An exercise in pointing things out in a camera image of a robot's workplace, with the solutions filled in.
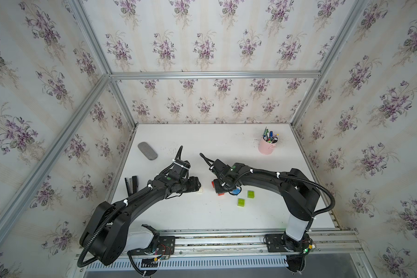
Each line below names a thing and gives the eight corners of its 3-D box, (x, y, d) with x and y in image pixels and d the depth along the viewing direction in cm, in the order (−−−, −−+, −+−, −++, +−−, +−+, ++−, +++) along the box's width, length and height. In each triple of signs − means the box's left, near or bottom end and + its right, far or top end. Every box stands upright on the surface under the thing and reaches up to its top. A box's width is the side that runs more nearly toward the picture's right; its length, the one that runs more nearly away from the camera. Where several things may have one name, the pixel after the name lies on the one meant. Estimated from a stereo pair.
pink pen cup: (260, 156, 107) (265, 143, 97) (258, 146, 111) (263, 133, 101) (273, 156, 107) (279, 143, 97) (270, 147, 111) (276, 133, 101)
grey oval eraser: (138, 147, 110) (136, 144, 108) (144, 143, 112) (143, 140, 110) (151, 161, 103) (150, 158, 101) (158, 156, 105) (157, 154, 103)
